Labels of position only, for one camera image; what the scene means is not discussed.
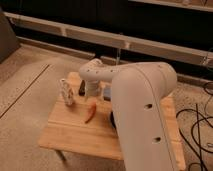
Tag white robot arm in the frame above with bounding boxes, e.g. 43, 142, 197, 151
79, 59, 178, 171

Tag white patterned ceramic cup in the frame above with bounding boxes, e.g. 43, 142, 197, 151
60, 79, 74, 106

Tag blue sponge block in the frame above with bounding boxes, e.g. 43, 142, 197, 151
103, 86, 111, 101

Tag black rectangular block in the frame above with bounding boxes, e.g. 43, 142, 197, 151
78, 80, 85, 96

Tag black bowl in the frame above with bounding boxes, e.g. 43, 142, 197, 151
110, 112, 116, 129

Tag black table leg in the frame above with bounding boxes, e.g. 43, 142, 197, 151
55, 150, 66, 162

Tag dark post base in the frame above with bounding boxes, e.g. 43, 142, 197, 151
94, 50, 102, 59

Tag black floor cables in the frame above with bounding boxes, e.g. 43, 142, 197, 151
176, 81, 213, 171

